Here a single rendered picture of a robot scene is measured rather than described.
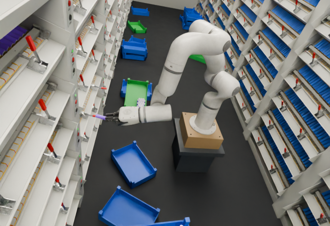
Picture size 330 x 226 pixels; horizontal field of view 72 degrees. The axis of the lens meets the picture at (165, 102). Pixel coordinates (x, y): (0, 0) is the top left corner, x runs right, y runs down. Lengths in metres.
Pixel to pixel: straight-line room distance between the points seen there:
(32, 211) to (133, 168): 1.00
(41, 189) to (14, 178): 0.21
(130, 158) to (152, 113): 0.71
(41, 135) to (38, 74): 0.19
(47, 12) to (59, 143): 0.48
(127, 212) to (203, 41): 1.10
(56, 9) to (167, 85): 0.54
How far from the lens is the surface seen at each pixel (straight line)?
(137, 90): 2.26
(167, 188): 1.69
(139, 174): 1.71
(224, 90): 1.34
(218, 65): 1.21
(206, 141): 1.55
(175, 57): 0.99
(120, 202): 1.60
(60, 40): 0.80
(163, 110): 1.13
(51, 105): 0.85
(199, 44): 1.01
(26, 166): 0.70
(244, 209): 1.82
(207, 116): 1.49
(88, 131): 1.54
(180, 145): 1.57
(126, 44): 3.06
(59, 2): 0.76
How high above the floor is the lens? 1.43
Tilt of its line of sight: 38 degrees down
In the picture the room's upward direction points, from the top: 14 degrees clockwise
